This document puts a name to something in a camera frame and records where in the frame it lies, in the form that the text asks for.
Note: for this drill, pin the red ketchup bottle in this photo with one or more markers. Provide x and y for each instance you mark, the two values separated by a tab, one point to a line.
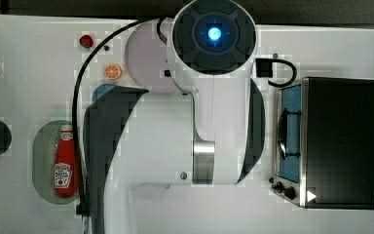
65	176

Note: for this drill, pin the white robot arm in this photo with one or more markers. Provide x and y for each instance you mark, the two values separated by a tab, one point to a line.
209	131

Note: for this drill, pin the large grey round plate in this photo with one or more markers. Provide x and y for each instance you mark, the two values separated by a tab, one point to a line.
146	60

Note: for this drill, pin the orange slice toy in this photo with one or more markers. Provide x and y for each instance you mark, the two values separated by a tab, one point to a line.
113	71

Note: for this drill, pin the blue round bowl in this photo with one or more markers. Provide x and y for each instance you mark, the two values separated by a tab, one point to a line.
101	91

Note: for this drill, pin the small red strawberry toy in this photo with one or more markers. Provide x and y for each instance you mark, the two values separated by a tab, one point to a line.
86	41

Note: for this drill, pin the black toaster oven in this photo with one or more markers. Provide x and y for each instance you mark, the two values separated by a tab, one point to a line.
325	144

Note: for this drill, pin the black camera box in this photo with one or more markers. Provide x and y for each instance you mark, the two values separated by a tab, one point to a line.
264	68

